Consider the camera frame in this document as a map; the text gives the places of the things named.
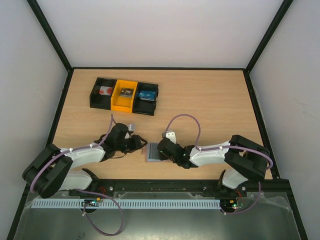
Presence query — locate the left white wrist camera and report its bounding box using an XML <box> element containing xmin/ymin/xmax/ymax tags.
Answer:
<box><xmin>127</xmin><ymin>123</ymin><xmax>136</xmax><ymax>133</ymax></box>

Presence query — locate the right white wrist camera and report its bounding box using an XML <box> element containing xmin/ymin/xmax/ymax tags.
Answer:
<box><xmin>162</xmin><ymin>130</ymin><xmax>177</xmax><ymax>144</ymax></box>

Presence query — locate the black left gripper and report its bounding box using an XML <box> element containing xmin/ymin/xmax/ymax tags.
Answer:
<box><xmin>115</xmin><ymin>135</ymin><xmax>148</xmax><ymax>154</ymax></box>

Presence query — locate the blue VIP card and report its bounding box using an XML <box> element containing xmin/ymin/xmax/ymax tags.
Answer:
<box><xmin>138</xmin><ymin>90</ymin><xmax>156</xmax><ymax>101</ymax></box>

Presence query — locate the light blue cable duct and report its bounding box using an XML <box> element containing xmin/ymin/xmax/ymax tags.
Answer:
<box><xmin>31</xmin><ymin>198</ymin><xmax>221</xmax><ymax>210</ymax></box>

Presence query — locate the black bin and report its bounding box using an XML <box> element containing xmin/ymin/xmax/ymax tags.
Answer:
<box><xmin>89</xmin><ymin>77</ymin><xmax>117</xmax><ymax>110</ymax></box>
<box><xmin>132</xmin><ymin>82</ymin><xmax>159</xmax><ymax>116</ymax></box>

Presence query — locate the yellow bin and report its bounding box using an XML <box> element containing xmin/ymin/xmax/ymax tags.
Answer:
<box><xmin>110</xmin><ymin>79</ymin><xmax>138</xmax><ymax>113</ymax></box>

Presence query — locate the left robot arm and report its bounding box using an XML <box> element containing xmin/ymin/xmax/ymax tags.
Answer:
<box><xmin>22</xmin><ymin>123</ymin><xmax>148</xmax><ymax>199</ymax></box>

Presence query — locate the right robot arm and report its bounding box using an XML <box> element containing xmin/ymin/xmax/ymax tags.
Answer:
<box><xmin>157</xmin><ymin>135</ymin><xmax>274</xmax><ymax>196</ymax></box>

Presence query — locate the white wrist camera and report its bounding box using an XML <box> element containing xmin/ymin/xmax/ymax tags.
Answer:
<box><xmin>127</xmin><ymin>123</ymin><xmax>136</xmax><ymax>133</ymax></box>
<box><xmin>162</xmin><ymin>130</ymin><xmax>177</xmax><ymax>144</ymax></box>

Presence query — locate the white red card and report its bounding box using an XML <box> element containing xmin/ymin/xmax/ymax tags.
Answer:
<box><xmin>98</xmin><ymin>86</ymin><xmax>113</xmax><ymax>96</ymax></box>

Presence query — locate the black aluminium frame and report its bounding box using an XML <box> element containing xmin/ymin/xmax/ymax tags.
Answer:
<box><xmin>7</xmin><ymin>0</ymin><xmax>308</xmax><ymax>240</ymax></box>

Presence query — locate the metal front plate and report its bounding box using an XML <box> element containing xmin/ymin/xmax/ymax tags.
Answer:
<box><xmin>15</xmin><ymin>192</ymin><xmax>300</xmax><ymax>240</ymax></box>

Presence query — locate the right black bin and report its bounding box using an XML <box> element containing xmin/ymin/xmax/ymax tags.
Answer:
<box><xmin>132</xmin><ymin>82</ymin><xmax>159</xmax><ymax>116</ymax></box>

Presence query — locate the dark card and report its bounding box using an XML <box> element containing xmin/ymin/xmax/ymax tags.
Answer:
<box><xmin>119</xmin><ymin>87</ymin><xmax>134</xmax><ymax>98</ymax></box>

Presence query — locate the left black bin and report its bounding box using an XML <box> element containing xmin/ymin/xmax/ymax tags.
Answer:
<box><xmin>89</xmin><ymin>77</ymin><xmax>117</xmax><ymax>110</ymax></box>

